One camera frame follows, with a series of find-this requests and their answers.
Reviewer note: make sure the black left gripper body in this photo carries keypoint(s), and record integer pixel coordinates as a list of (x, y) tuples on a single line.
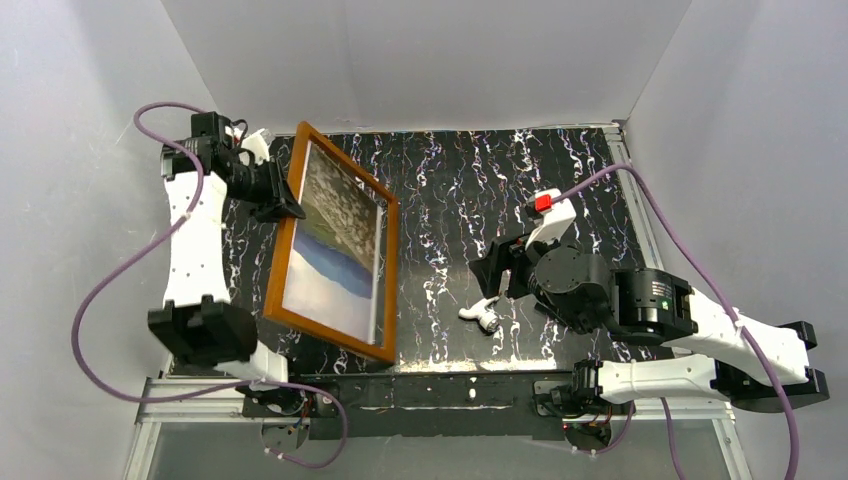
[(274, 192)]

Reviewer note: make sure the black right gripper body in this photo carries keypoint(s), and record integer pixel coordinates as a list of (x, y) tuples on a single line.
[(502, 266)]

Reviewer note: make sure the wooden picture frame with photo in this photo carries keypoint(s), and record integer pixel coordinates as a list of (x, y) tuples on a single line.
[(334, 272)]

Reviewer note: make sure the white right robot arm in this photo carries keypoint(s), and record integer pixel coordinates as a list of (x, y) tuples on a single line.
[(726, 356)]

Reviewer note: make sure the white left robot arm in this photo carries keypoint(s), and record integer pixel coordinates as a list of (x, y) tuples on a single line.
[(198, 323)]

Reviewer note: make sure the white plastic spray nozzle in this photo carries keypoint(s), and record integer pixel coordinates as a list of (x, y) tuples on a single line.
[(483, 313)]

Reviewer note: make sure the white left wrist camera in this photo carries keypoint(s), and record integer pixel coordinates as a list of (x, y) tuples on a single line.
[(257, 147)]

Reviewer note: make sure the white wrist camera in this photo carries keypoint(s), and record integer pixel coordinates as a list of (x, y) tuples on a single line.
[(551, 217), (257, 147)]

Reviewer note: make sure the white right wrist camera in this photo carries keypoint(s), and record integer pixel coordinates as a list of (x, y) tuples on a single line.
[(551, 217)]

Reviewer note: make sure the aluminium side rail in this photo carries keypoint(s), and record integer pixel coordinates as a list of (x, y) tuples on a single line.
[(636, 203)]

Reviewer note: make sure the aluminium rail base frame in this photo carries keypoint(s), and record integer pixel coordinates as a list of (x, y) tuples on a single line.
[(410, 404)]

